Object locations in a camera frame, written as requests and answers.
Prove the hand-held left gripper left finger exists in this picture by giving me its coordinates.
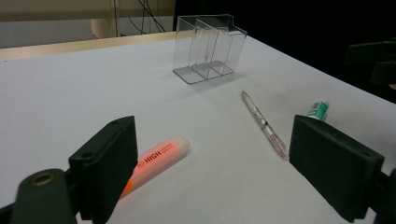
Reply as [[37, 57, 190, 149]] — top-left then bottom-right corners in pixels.
[[68, 115, 139, 224]]

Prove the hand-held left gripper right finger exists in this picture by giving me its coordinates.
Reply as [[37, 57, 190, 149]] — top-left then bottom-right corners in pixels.
[[289, 114, 386, 223]]

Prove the orange highlighter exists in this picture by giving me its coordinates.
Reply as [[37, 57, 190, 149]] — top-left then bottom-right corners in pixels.
[[120, 134, 191, 200]]

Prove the green white glue stick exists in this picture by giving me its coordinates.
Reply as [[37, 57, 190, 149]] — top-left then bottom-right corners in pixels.
[[305, 100, 331, 121]]

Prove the white pen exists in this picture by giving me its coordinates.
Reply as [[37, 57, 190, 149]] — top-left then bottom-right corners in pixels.
[[240, 90, 289, 161]]

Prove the clear acrylic organizer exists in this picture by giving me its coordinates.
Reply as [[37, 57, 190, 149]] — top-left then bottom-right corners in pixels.
[[172, 13, 248, 85]]

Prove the black curtain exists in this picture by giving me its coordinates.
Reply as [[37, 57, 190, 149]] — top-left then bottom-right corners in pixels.
[[172, 0, 396, 105]]

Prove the light wooden table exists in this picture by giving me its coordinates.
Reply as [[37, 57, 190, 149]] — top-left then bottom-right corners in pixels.
[[0, 31, 177, 63]]

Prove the light wooden bench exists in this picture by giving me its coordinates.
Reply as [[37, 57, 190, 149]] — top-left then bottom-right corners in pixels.
[[0, 0, 176, 39]]

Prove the bundle of black cables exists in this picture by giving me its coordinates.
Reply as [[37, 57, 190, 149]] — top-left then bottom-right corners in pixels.
[[111, 0, 167, 37]]

